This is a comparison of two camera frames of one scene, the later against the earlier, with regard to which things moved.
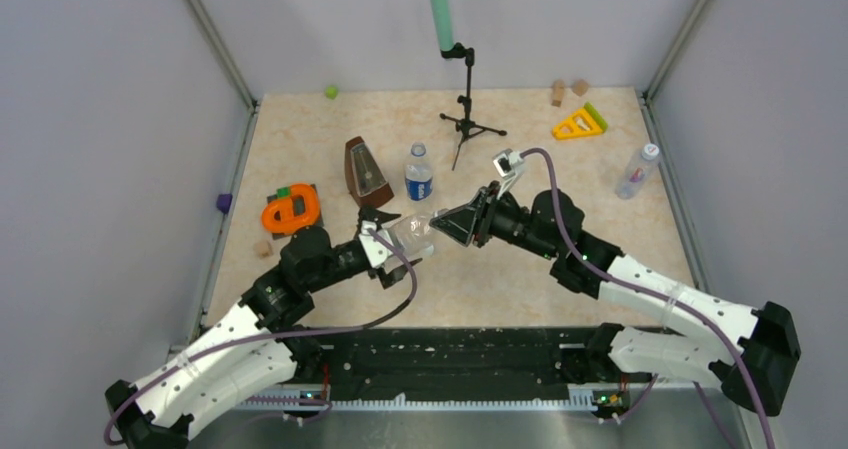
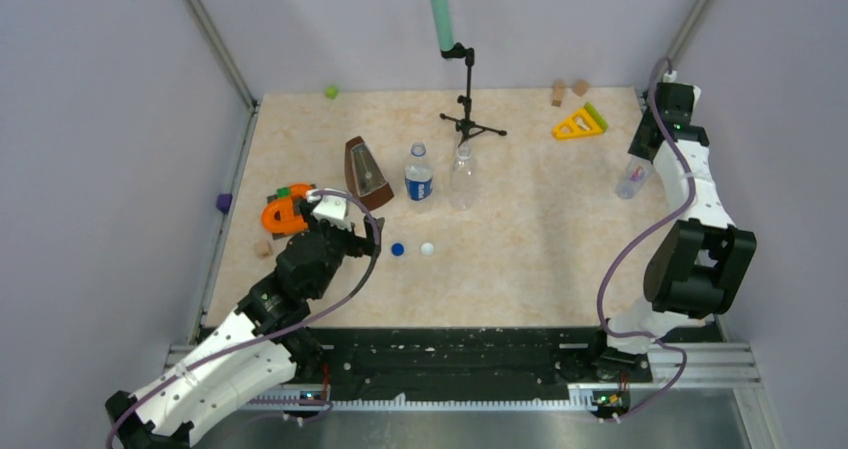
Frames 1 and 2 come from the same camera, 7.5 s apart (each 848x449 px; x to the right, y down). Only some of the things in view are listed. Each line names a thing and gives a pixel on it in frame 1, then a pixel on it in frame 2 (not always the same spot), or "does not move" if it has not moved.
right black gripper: (490, 207) -> (636, 149)
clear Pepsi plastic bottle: (418, 174) does not move
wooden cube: (580, 87) does not move
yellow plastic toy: (580, 124) does not move
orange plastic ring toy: (290, 222) does not move
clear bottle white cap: (411, 235) -> (463, 180)
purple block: (224, 202) does not move
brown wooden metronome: (365, 181) does not move
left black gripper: (391, 275) -> (359, 246)
